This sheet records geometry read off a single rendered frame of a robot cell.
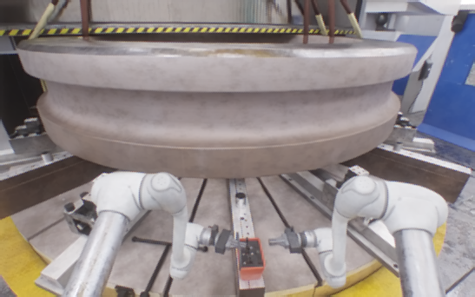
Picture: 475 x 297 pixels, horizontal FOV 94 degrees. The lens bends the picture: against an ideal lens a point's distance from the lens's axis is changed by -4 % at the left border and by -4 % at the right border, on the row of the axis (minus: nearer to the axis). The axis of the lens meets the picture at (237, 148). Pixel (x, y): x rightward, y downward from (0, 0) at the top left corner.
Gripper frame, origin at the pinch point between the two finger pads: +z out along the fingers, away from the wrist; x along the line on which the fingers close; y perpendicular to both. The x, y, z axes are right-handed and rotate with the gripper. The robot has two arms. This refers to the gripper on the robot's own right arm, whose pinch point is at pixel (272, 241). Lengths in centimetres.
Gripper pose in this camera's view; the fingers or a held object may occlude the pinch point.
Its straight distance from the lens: 134.6
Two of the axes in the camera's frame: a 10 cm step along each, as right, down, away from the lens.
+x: 0.9, 4.6, -8.8
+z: -10.0, 0.3, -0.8
